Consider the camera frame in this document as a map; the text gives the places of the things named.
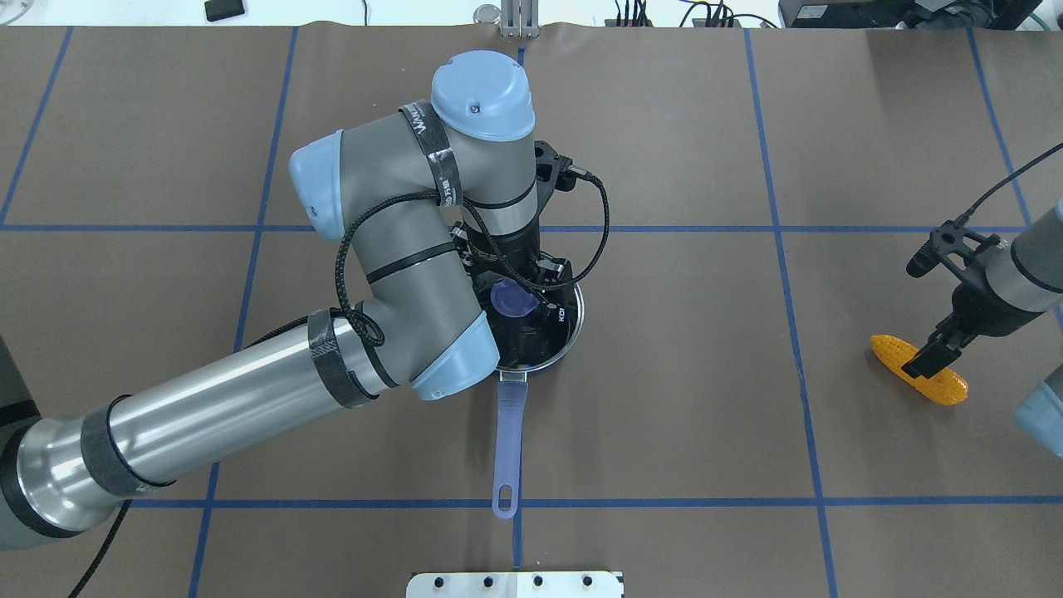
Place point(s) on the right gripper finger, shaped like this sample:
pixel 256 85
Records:
pixel 941 350

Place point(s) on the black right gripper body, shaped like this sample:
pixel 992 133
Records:
pixel 977 305

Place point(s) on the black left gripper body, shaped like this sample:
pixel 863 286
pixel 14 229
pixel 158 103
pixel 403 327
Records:
pixel 516 248

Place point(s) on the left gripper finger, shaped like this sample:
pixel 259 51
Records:
pixel 476 266
pixel 551 273

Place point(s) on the yellow corn cob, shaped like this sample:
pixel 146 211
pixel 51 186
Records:
pixel 944 387

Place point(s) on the glass pot lid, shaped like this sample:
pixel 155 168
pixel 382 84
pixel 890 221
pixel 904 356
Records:
pixel 530 333

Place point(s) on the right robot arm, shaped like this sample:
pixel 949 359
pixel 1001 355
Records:
pixel 1002 286

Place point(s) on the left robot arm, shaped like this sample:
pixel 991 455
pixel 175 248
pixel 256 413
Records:
pixel 440 279

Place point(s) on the dark blue saucepan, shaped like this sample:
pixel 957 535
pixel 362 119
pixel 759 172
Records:
pixel 512 394

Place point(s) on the small black square device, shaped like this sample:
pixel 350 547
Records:
pixel 219 10

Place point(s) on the aluminium frame post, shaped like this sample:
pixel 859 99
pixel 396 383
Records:
pixel 519 18

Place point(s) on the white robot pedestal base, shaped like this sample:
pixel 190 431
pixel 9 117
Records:
pixel 517 584

